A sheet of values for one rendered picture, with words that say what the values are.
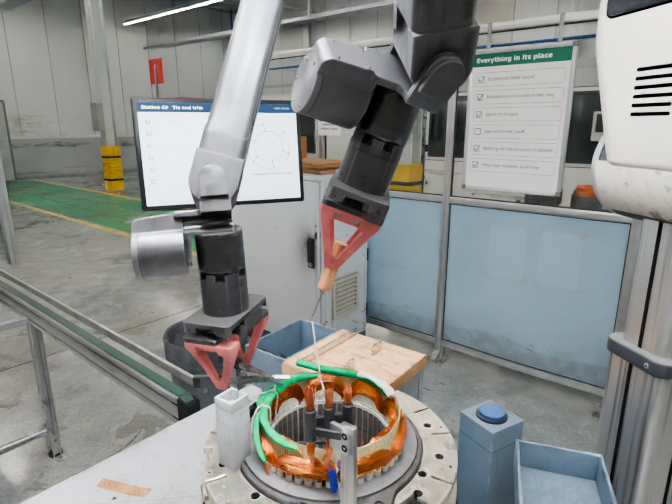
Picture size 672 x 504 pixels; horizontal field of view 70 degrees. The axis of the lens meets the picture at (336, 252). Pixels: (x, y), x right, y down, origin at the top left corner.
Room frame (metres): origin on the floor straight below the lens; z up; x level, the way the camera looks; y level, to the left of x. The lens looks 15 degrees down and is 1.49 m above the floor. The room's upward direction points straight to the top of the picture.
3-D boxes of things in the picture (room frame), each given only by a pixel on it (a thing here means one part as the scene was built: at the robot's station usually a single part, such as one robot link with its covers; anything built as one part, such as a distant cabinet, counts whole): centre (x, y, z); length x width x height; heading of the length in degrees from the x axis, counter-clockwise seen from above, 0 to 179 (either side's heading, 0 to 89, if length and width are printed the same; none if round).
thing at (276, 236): (3.28, 0.31, 0.60); 1.02 x 0.55 x 1.20; 50
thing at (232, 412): (0.50, 0.12, 1.14); 0.03 x 0.03 x 0.09; 56
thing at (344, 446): (0.40, 0.00, 1.20); 0.02 x 0.01 x 0.03; 48
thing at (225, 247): (0.57, 0.15, 1.34); 0.07 x 0.06 x 0.07; 104
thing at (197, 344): (0.56, 0.14, 1.21); 0.07 x 0.07 x 0.09; 72
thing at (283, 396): (0.59, 0.07, 1.12); 0.06 x 0.02 x 0.04; 146
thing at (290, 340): (0.92, 0.09, 0.92); 0.17 x 0.11 x 0.28; 143
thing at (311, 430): (0.41, 0.01, 1.21); 0.04 x 0.04 x 0.03; 56
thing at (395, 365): (0.82, -0.04, 1.05); 0.20 x 0.19 x 0.02; 53
